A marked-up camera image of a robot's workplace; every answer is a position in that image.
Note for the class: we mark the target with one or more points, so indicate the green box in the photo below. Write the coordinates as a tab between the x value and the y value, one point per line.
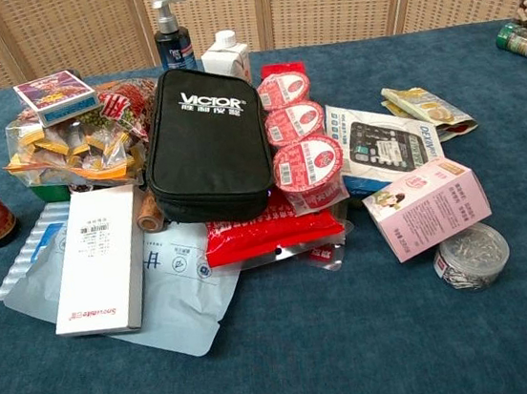
51	191

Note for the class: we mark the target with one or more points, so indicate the small brown cylinder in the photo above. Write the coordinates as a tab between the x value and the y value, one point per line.
149	215

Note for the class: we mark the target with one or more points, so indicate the red bag of green peas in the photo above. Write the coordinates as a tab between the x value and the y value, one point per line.
129	103

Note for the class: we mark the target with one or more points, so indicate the calculator blister pack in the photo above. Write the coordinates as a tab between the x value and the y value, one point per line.
382	146

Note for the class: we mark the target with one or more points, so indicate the dark blue pump bottle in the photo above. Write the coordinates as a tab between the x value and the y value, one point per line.
174	44

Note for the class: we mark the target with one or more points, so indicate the blue tablecloth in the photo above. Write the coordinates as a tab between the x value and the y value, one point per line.
339	341

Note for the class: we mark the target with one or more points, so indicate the pink cardboard box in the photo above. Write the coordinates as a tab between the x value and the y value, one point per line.
426	208

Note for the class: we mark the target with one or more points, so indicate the clear bag of yellow candies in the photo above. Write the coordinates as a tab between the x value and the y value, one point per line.
70	151

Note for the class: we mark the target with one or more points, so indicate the playing card box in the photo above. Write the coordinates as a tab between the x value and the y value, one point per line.
56	97

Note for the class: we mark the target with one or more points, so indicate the green capped jar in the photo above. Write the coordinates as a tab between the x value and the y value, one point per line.
526	42

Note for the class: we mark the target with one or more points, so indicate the white carton with screw cap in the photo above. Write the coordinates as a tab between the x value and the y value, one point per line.
225	60

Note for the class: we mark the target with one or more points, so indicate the light blue foil pouch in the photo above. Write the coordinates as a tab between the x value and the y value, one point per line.
183	284

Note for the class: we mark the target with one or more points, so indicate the black Victor zip case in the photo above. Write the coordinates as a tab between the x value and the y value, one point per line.
204	142

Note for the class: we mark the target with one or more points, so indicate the white Snowmate box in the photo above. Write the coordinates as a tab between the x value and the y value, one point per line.
98	260

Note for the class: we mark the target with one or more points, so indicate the round clear tin of clips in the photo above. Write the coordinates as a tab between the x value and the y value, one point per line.
473	262

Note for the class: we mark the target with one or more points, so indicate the clear ribbed plastic pack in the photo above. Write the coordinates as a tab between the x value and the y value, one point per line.
25	255

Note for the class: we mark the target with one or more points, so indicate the yellow green snack pouch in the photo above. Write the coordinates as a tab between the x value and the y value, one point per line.
428	112

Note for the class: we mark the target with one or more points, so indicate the red snack packet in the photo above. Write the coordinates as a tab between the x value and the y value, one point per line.
268	235

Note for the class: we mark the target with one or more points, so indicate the red cup with barcode lid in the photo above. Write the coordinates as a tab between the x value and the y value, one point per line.
285	89
309	172
296	123

